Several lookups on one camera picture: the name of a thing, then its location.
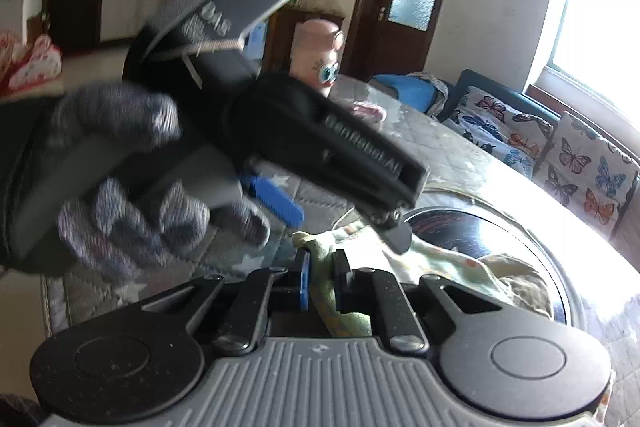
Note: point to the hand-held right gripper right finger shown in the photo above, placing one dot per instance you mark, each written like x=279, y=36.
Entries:
x=342, y=282

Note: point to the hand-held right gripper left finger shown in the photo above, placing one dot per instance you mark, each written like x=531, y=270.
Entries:
x=303, y=282

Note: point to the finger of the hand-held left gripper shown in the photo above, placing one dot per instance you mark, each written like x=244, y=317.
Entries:
x=370, y=162
x=275, y=202

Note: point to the pastel patterned shirt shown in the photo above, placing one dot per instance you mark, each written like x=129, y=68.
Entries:
x=435, y=252

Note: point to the person's left hand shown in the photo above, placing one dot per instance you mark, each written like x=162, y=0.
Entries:
x=125, y=112

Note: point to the pink cloth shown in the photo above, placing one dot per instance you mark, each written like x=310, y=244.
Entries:
x=367, y=111

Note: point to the grey quilted star table cover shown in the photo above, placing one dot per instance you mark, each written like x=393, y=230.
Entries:
x=450, y=147

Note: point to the pink cartoon figure toy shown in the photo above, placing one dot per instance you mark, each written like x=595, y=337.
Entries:
x=317, y=52

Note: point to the butterfly print cushion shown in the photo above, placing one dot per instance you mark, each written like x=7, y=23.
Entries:
x=500, y=127
x=590, y=167

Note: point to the blue sofa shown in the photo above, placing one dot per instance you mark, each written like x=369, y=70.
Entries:
x=480, y=82

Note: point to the red patterned cloth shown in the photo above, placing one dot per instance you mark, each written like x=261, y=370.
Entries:
x=32, y=62

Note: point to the large window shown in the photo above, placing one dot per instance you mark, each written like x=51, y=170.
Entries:
x=600, y=7

